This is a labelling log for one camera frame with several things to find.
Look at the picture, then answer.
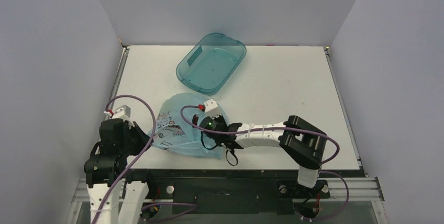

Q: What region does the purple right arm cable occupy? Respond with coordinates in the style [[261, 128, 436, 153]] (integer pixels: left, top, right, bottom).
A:
[[180, 105, 349, 222]]

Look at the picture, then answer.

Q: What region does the teal transparent plastic tray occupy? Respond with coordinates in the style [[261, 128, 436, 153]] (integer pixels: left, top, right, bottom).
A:
[[176, 33, 247, 96]]

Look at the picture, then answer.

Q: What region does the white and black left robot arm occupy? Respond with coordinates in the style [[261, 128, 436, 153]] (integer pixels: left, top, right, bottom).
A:
[[84, 118, 156, 223]]

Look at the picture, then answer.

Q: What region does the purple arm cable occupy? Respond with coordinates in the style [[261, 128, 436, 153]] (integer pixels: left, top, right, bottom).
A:
[[90, 94, 198, 224], [180, 105, 349, 222]]

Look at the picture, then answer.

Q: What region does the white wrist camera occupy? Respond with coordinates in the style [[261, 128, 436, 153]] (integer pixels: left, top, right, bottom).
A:
[[111, 105, 131, 120], [204, 99, 223, 119]]

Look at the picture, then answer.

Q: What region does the light blue plastic bag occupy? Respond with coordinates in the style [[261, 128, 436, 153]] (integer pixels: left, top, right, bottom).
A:
[[152, 93, 224, 160]]

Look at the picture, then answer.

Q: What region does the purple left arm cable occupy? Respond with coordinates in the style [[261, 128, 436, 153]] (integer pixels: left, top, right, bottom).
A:
[[90, 94, 198, 224]]

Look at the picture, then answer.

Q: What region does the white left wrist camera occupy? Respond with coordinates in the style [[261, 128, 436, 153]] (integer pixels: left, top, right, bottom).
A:
[[111, 105, 131, 120]]

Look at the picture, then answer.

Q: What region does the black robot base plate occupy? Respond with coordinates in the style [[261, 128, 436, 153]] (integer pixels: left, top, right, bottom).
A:
[[124, 169, 330, 215]]

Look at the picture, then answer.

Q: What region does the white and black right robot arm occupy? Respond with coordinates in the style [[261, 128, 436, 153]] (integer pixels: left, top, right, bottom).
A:
[[197, 116, 327, 196]]

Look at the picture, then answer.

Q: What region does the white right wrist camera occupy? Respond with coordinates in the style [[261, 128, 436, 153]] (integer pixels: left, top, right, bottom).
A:
[[204, 99, 223, 119]]

